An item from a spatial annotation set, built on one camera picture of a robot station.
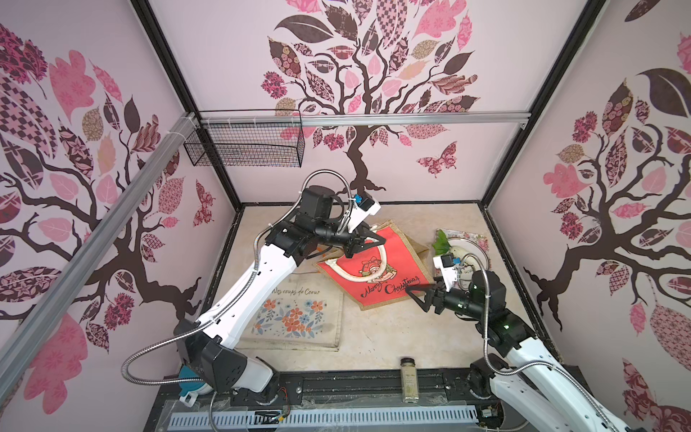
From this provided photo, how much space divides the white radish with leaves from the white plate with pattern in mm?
20

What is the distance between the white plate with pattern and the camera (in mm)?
1023

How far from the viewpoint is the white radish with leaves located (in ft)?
3.33

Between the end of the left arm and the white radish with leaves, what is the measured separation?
46 centimetres

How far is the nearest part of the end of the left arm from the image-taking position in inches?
22.9
